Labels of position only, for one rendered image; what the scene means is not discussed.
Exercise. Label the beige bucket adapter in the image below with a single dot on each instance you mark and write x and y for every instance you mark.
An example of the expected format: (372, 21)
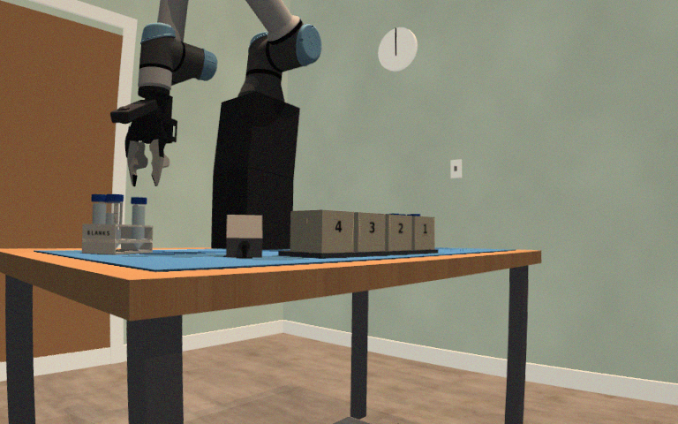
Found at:
(398, 232)
(423, 232)
(322, 231)
(369, 232)

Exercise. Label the beige tube rack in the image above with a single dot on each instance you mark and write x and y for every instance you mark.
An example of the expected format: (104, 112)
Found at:
(101, 239)

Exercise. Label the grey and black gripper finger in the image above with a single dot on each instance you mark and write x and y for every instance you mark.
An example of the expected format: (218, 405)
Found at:
(135, 154)
(156, 147)

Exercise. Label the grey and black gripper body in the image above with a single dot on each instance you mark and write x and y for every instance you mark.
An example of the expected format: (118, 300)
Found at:
(145, 127)

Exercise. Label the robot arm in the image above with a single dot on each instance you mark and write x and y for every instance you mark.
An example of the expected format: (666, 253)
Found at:
(162, 46)

